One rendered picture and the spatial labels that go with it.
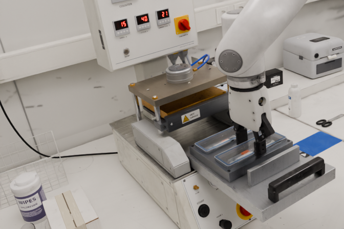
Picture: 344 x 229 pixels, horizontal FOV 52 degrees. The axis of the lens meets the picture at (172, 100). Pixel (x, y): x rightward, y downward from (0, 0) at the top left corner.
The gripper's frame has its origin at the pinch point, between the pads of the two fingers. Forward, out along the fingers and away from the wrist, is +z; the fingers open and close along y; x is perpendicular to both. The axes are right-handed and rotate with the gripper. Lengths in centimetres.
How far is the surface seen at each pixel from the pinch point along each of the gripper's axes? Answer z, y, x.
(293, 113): 24, 37, -54
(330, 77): 22, 47, -91
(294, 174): 0.4, -14.7, 1.5
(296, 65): 17, 63, -85
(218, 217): 21.0, 4.7, 8.8
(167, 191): 14.9, 16.0, 17.1
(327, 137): 26, 18, -51
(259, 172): 1.8, -8.2, 5.1
